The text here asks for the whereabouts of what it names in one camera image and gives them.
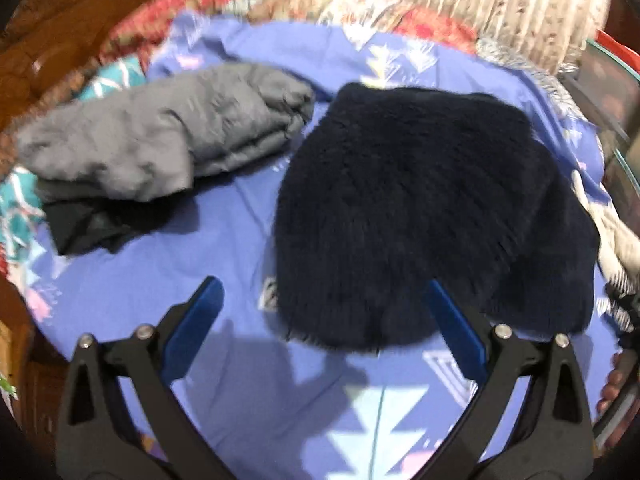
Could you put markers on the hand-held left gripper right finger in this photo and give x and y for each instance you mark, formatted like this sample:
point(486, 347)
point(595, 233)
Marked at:
point(460, 330)

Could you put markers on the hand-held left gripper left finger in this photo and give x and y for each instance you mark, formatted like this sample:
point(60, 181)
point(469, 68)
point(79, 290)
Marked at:
point(200, 320)

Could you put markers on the navy fleece jacket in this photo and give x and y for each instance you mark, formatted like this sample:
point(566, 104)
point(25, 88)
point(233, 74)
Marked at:
point(400, 210)

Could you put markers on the grey puffer jacket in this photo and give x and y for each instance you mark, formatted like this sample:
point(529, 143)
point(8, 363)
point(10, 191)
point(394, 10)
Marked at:
point(150, 125)

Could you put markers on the person's right hand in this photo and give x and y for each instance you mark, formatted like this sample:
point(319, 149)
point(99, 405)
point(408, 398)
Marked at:
point(615, 380)

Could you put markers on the white patterned fleece garment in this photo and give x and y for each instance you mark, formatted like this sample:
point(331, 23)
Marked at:
point(610, 240)

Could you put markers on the blue printed bedsheet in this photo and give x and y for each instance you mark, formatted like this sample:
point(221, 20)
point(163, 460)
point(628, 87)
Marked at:
point(240, 240)

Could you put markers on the black garment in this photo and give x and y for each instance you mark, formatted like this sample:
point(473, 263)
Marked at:
point(85, 220)

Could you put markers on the teal patterned cloth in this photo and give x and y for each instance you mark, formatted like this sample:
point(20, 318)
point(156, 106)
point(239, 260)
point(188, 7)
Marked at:
point(20, 210)

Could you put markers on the glass top table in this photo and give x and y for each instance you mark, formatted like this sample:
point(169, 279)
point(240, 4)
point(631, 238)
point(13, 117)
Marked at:
point(615, 90)

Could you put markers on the carved wooden headboard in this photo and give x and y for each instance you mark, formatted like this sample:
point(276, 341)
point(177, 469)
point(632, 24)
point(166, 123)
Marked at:
point(60, 40)

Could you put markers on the beige leaf-print curtain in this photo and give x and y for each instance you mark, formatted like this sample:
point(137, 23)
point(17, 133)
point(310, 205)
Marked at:
point(500, 0)

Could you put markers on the wooden bed frame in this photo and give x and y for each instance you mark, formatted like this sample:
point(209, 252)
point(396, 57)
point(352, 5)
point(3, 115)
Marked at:
point(35, 390)

